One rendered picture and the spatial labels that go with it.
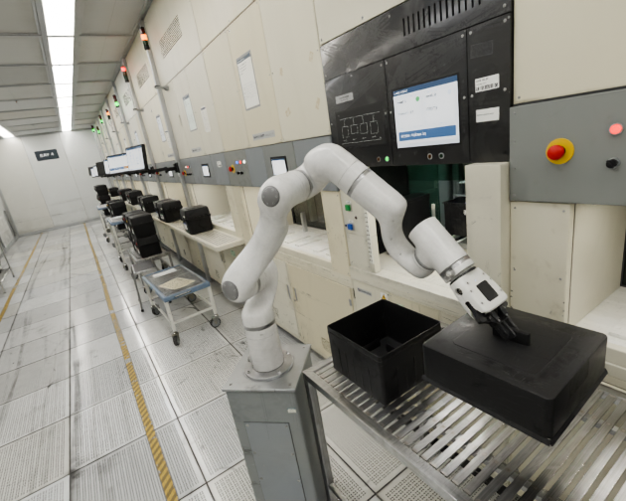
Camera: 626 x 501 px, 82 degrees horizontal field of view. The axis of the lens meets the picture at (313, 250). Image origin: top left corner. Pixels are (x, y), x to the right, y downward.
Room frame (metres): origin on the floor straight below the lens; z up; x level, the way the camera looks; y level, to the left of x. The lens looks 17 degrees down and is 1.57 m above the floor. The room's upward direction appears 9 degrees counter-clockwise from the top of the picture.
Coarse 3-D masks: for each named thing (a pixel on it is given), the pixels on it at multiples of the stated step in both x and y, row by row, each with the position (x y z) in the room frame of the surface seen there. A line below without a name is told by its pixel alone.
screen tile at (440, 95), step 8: (440, 88) 1.30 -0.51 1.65; (424, 96) 1.36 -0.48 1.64; (432, 96) 1.33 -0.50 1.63; (440, 96) 1.30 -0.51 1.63; (448, 96) 1.28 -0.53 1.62; (424, 104) 1.36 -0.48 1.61; (448, 104) 1.28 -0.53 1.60; (432, 112) 1.33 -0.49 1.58; (440, 112) 1.30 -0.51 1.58; (448, 112) 1.28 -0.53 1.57; (432, 120) 1.33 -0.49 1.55; (440, 120) 1.31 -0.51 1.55; (448, 120) 1.28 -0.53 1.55
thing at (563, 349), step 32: (512, 320) 0.79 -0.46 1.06; (544, 320) 0.77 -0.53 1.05; (448, 352) 0.70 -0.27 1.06; (480, 352) 0.68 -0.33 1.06; (512, 352) 0.67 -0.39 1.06; (544, 352) 0.65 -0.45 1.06; (576, 352) 0.63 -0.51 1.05; (448, 384) 0.69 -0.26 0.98; (480, 384) 0.63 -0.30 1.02; (512, 384) 0.57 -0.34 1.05; (544, 384) 0.56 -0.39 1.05; (576, 384) 0.58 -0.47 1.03; (512, 416) 0.57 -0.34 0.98; (544, 416) 0.53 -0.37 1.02
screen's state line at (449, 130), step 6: (444, 126) 1.29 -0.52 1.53; (450, 126) 1.27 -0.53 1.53; (402, 132) 1.46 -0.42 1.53; (408, 132) 1.43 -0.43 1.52; (414, 132) 1.41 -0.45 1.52; (420, 132) 1.38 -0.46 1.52; (426, 132) 1.36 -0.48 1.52; (432, 132) 1.34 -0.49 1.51; (438, 132) 1.32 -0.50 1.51; (444, 132) 1.29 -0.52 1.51; (450, 132) 1.27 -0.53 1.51; (402, 138) 1.46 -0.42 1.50; (408, 138) 1.43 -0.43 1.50; (414, 138) 1.41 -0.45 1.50; (420, 138) 1.38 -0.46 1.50
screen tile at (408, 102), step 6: (408, 96) 1.42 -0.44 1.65; (414, 96) 1.40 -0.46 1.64; (420, 96) 1.37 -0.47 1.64; (396, 102) 1.47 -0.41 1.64; (402, 102) 1.45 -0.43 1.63; (408, 102) 1.42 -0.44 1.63; (414, 102) 1.40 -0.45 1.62; (420, 102) 1.37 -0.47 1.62; (396, 108) 1.47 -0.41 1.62; (402, 108) 1.45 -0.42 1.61; (408, 108) 1.42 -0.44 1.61; (414, 108) 1.40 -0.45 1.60; (420, 108) 1.38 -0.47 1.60; (414, 114) 1.40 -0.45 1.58; (420, 114) 1.38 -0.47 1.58; (402, 120) 1.45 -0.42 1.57; (408, 120) 1.43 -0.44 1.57; (414, 120) 1.40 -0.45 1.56; (420, 120) 1.38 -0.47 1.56; (402, 126) 1.45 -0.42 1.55; (408, 126) 1.43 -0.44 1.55; (414, 126) 1.40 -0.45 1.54
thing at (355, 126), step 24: (336, 0) 1.72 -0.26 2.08; (360, 0) 1.60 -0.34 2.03; (384, 0) 1.49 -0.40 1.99; (336, 24) 1.74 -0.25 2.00; (360, 24) 1.61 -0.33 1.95; (456, 72) 1.25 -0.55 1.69; (336, 120) 1.81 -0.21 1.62; (360, 120) 1.66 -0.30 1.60; (480, 120) 1.18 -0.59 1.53; (360, 144) 1.68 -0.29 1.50; (456, 144) 1.26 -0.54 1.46; (456, 192) 2.22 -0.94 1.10; (384, 408) 1.72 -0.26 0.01
